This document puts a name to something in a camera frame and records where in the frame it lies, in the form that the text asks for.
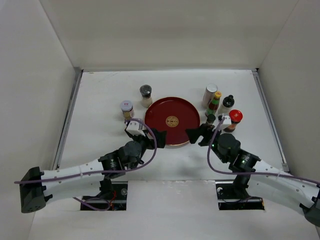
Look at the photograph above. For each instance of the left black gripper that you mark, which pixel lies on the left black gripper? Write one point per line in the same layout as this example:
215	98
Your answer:
160	138

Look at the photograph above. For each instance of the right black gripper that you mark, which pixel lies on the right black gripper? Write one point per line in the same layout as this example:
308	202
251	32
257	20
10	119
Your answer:
204	130

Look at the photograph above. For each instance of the salt grinder black cap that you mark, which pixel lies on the salt grinder black cap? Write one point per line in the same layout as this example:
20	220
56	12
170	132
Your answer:
146	91

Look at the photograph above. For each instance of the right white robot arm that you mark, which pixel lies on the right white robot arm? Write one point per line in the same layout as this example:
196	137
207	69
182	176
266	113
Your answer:
254	177

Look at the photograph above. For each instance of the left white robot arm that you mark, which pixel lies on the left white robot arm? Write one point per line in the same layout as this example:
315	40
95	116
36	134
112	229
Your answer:
39	187

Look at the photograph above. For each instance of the small black cap pepper bottle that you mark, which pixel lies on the small black cap pepper bottle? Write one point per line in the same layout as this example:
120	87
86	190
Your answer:
210	119

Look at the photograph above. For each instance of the red round tray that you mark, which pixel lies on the red round tray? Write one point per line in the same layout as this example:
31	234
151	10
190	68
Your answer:
173	115

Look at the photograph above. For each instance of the yellow cap chili sauce bottle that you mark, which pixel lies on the yellow cap chili sauce bottle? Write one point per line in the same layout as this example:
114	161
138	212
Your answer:
214	104

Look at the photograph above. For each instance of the red lid sauce jar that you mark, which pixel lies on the red lid sauce jar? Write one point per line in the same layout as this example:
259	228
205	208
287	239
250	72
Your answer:
236	117

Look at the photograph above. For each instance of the jar with white red lid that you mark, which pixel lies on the jar with white red lid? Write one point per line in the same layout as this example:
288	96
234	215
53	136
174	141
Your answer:
127	109

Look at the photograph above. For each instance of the white bottle black cap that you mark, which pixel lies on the white bottle black cap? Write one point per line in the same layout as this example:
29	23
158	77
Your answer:
227	105

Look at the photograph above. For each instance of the silver lid tall canister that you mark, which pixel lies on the silver lid tall canister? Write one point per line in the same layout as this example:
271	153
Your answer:
208	94

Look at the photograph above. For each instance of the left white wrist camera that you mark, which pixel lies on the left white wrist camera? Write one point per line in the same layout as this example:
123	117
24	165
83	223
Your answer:
135	128

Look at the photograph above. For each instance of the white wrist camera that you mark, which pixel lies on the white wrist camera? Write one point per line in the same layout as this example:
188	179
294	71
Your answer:
135	128
224	121

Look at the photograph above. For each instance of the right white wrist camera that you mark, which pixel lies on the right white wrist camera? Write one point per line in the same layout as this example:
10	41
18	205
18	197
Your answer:
224	121

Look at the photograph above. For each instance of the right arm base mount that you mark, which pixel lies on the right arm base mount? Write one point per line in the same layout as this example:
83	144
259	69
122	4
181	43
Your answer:
232	195

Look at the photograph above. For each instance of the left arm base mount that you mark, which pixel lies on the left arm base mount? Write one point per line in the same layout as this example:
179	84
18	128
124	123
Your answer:
112	198

